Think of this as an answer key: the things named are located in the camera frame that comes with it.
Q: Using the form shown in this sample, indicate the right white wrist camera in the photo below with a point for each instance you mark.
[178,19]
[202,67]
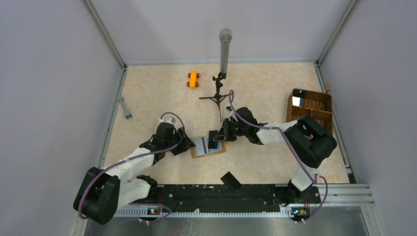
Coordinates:
[232,114]

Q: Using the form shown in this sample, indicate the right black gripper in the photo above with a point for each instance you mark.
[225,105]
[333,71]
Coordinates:
[223,134]

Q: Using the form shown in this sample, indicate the orange toy block car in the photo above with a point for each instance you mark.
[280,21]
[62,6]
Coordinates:
[193,80]

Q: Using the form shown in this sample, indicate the silver card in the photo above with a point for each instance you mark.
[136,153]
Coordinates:
[201,147]

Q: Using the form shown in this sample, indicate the white slotted cable duct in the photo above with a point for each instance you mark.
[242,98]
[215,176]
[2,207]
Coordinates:
[149,212]

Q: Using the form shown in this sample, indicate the black card stack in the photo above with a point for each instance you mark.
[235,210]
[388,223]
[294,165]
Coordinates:
[297,97]

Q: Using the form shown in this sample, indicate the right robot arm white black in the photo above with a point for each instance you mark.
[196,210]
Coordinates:
[308,141]

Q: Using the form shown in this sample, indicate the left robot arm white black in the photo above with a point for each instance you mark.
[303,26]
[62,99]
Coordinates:
[104,191]

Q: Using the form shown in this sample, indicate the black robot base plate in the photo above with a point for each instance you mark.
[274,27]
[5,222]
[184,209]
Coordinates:
[218,198]

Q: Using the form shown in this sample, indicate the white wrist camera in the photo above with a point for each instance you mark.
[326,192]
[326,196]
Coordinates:
[169,120]
[232,114]

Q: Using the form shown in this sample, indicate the grey microphone on tripod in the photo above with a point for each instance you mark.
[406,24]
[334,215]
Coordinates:
[225,38]

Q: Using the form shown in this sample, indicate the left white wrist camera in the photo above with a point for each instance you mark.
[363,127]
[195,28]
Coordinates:
[169,120]

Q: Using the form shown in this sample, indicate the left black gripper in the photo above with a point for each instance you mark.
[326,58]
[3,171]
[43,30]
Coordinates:
[185,144]

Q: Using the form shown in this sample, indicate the grey metal bracket tool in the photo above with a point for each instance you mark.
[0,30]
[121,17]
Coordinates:
[126,112]

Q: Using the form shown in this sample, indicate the woven wicker divided basket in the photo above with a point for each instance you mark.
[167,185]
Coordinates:
[316,104]

